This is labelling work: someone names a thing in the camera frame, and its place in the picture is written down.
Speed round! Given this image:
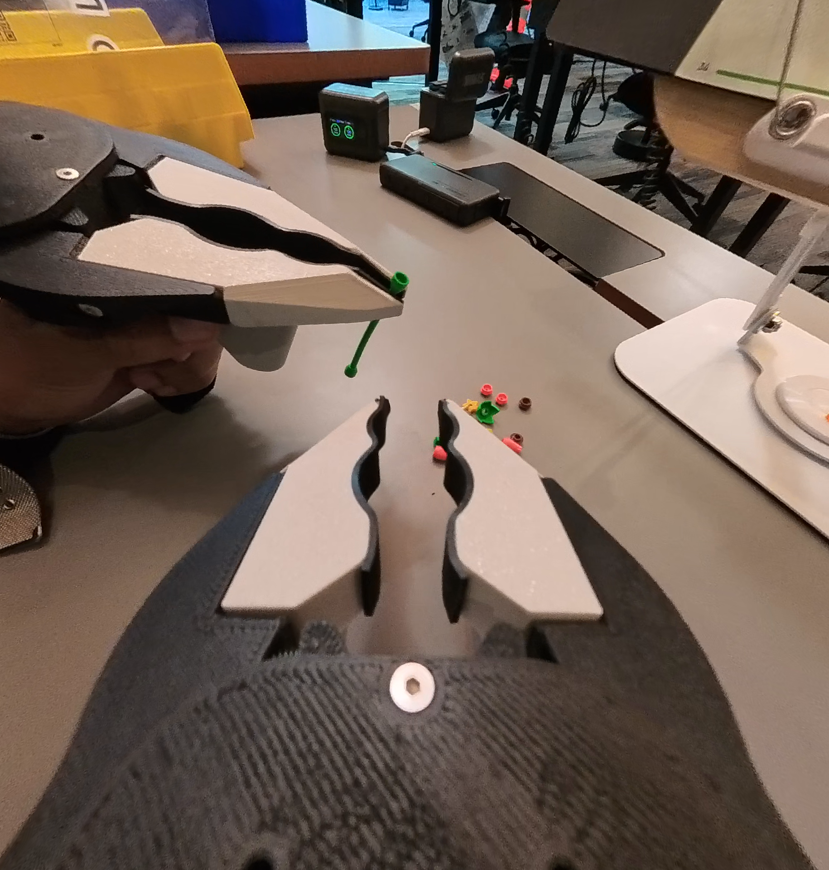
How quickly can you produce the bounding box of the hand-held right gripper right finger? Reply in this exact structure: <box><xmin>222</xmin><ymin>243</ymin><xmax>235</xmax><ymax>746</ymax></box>
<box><xmin>436</xmin><ymin>398</ymin><xmax>604</xmax><ymax>624</ymax></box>

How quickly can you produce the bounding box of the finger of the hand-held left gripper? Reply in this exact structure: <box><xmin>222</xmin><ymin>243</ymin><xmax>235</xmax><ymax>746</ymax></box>
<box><xmin>143</xmin><ymin>155</ymin><xmax>396</xmax><ymax>285</ymax></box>
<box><xmin>75</xmin><ymin>216</ymin><xmax>405</xmax><ymax>372</ymax></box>

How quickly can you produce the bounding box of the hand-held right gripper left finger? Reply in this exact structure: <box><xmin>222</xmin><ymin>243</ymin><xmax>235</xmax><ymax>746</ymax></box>
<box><xmin>221</xmin><ymin>396</ymin><xmax>392</xmax><ymax>640</ymax></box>

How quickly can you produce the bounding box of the cluster of small toy pieces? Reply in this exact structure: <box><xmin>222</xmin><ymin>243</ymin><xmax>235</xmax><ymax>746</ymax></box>
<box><xmin>431</xmin><ymin>382</ymin><xmax>534</xmax><ymax>464</ymax></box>

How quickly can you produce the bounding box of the green toy flower stem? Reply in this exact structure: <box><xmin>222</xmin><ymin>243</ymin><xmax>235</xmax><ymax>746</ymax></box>
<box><xmin>344</xmin><ymin>271</ymin><xmax>413</xmax><ymax>379</ymax></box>

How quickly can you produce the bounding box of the person's left hand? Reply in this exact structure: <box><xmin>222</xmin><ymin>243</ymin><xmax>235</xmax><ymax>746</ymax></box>
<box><xmin>0</xmin><ymin>298</ymin><xmax>220</xmax><ymax>436</ymax></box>

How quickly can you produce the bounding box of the yellow storage bin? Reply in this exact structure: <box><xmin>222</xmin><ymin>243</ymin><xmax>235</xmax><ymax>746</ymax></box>
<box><xmin>0</xmin><ymin>7</ymin><xmax>167</xmax><ymax>50</ymax></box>
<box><xmin>0</xmin><ymin>42</ymin><xmax>255</xmax><ymax>171</ymax></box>

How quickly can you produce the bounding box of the black charger box with display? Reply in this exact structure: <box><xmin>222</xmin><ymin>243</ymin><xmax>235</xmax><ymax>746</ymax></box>
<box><xmin>318</xmin><ymin>83</ymin><xmax>391</xmax><ymax>163</ymax></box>

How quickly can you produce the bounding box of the wooden office desk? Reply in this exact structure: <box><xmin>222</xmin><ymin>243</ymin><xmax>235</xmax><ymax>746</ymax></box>
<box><xmin>221</xmin><ymin>0</ymin><xmax>433</xmax><ymax>87</ymax></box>

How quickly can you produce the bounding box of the blue storage bin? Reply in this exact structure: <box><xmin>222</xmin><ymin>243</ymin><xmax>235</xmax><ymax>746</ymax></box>
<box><xmin>207</xmin><ymin>0</ymin><xmax>308</xmax><ymax>44</ymax></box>

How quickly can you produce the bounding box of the black power adapter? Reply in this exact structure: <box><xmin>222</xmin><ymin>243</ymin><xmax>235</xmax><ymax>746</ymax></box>
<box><xmin>378</xmin><ymin>155</ymin><xmax>502</xmax><ymax>228</ymax></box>

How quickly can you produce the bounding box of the black charging dock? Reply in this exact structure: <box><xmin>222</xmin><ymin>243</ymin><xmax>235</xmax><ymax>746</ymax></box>
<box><xmin>419</xmin><ymin>48</ymin><xmax>497</xmax><ymax>144</ymax></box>

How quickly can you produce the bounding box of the white book stand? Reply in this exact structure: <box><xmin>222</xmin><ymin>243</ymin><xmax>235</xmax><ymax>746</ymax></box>
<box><xmin>615</xmin><ymin>75</ymin><xmax>829</xmax><ymax>575</ymax></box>

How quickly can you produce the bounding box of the black office chair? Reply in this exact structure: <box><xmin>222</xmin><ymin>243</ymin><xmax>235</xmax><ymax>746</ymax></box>
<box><xmin>613</xmin><ymin>71</ymin><xmax>705</xmax><ymax>237</ymax></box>

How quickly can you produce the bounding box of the black board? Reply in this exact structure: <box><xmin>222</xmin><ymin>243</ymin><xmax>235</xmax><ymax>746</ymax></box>
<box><xmin>547</xmin><ymin>0</ymin><xmax>724</xmax><ymax>76</ymax></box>

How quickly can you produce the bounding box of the grey perforated strap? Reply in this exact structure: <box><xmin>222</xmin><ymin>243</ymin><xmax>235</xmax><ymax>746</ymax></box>
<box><xmin>0</xmin><ymin>445</ymin><xmax>46</xmax><ymax>553</ymax></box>

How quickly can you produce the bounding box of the table cable hatch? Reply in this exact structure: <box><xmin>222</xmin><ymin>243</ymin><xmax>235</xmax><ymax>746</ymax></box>
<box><xmin>465</xmin><ymin>162</ymin><xmax>664</xmax><ymax>281</ymax></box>

